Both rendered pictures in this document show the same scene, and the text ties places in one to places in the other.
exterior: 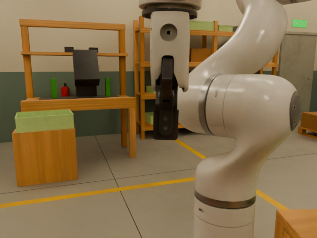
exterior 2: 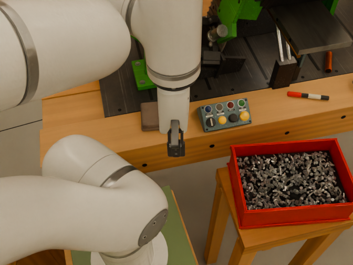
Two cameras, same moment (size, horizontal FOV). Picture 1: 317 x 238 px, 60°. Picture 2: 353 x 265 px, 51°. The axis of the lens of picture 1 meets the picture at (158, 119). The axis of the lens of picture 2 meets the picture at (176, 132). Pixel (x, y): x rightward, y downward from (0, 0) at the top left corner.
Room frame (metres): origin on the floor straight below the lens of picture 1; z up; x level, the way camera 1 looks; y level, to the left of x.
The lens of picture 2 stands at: (0.82, -0.03, 1.81)
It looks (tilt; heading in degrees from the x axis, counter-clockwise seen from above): 53 degrees down; 178
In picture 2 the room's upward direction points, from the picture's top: straight up
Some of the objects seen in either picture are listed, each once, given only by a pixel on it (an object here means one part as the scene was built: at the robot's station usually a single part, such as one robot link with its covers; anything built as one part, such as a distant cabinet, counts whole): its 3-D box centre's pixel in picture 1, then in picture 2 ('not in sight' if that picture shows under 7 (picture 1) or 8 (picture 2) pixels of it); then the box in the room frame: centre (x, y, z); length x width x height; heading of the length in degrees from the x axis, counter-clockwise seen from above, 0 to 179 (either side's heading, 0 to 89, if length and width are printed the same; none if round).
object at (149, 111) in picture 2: not in sight; (153, 115); (0.09, -0.07, 0.92); 0.10 x 0.08 x 0.03; 3
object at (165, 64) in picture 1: (167, 74); not in sight; (0.35, -0.01, 1.31); 0.08 x 0.01 x 0.06; 178
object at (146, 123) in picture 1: (208, 77); not in sight; (5.69, -1.03, 1.12); 3.01 x 0.54 x 2.23; 109
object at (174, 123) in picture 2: not in sight; (175, 126); (0.44, -0.01, 1.31); 0.08 x 0.01 x 0.06; 178
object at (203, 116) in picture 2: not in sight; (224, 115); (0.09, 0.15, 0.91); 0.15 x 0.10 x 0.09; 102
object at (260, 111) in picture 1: (242, 139); (98, 195); (0.50, -0.16, 1.19); 0.19 x 0.12 x 0.24; 50
